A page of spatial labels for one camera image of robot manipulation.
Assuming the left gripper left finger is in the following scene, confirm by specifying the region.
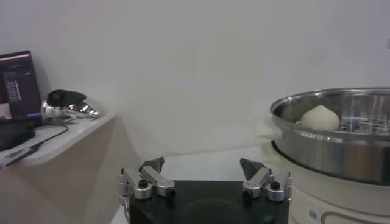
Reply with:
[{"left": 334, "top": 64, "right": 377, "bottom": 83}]
[{"left": 117, "top": 156, "right": 177, "bottom": 201}]

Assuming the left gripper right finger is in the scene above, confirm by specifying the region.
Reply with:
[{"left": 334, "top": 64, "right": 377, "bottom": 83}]
[{"left": 239, "top": 158, "right": 294, "bottom": 203}]

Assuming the white steamed baozi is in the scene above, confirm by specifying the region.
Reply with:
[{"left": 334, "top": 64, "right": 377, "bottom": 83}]
[{"left": 300, "top": 105, "right": 341, "bottom": 131}]

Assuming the steel steamer pot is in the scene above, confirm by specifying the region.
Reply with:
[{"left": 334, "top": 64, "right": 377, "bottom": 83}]
[{"left": 255, "top": 117, "right": 390, "bottom": 224}]

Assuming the steel perforated steamer basket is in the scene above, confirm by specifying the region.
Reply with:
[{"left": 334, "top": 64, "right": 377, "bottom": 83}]
[{"left": 269, "top": 87, "right": 390, "bottom": 186}]

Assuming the white side table with headset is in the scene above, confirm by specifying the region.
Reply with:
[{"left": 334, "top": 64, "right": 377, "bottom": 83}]
[{"left": 0, "top": 114, "right": 141, "bottom": 224}]

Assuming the chrome headset with black visor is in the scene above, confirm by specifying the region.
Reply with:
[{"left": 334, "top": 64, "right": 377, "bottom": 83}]
[{"left": 41, "top": 89, "right": 101, "bottom": 121}]

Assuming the grey usb hub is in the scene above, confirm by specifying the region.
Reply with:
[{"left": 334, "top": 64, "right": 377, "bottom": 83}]
[{"left": 2, "top": 147, "right": 33, "bottom": 162}]

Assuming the dark monitor screen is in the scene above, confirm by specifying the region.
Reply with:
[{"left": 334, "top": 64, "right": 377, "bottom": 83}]
[{"left": 0, "top": 50, "right": 43, "bottom": 152}]

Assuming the thin black hub cable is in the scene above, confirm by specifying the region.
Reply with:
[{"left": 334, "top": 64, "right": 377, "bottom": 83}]
[{"left": 29, "top": 123, "right": 69, "bottom": 153}]

